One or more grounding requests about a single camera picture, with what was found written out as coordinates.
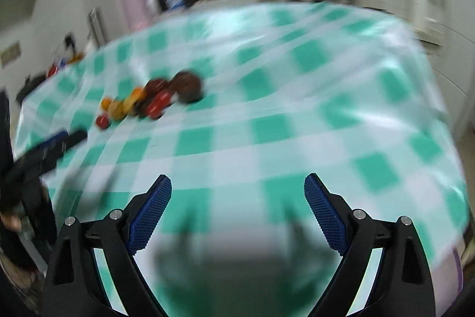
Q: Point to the red tomato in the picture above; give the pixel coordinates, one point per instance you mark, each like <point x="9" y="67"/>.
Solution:
<point x="157" y="107"/>

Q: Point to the person's left hand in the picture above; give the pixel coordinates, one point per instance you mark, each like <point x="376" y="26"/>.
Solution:
<point x="10" y="223"/>

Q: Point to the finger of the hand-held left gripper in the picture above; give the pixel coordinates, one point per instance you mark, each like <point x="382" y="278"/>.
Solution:
<point x="63" y="148"/>
<point x="52" y="140"/>

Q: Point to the orange packet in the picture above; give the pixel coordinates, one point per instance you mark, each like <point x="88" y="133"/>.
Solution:
<point x="76" y="57"/>

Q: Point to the yellow orange fruit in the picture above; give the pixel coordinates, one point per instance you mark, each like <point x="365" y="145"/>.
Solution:
<point x="117" y="109"/>

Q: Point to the green checkered tablecloth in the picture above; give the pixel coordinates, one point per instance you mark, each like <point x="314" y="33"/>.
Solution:
<point x="282" y="98"/>

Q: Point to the wall switch plate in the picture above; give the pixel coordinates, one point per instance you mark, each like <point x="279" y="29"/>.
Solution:
<point x="10" y="54"/>

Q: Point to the small black device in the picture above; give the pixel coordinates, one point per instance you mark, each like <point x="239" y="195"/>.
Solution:
<point x="68" y="40"/>

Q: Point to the dark purple mangosteen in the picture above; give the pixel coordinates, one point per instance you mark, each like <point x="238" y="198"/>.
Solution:
<point x="138" y="109"/>
<point x="156" y="86"/>

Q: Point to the large orange mandarin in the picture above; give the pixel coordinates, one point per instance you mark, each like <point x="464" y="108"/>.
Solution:
<point x="135" y="96"/>

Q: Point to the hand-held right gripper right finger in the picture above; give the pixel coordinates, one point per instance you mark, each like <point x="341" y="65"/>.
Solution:
<point x="326" y="216"/>

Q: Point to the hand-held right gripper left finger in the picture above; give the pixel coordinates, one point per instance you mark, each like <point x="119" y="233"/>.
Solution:
<point x="152" y="216"/>

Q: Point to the large dark red apple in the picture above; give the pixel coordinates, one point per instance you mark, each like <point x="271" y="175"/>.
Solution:
<point x="187" y="86"/>

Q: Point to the pink water bottle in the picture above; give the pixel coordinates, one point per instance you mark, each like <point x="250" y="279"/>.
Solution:
<point x="135" y="1"/>

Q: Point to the steel thermos flask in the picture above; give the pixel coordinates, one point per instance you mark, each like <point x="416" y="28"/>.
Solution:
<point x="96" y="26"/>

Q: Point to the black pan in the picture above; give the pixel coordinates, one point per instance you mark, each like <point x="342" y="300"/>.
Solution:
<point x="31" y="86"/>

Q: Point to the small red fruit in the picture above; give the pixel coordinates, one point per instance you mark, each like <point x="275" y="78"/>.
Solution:
<point x="102" y="121"/>

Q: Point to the small orange mandarin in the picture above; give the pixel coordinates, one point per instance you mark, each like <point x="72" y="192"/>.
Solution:
<point x="106" y="102"/>

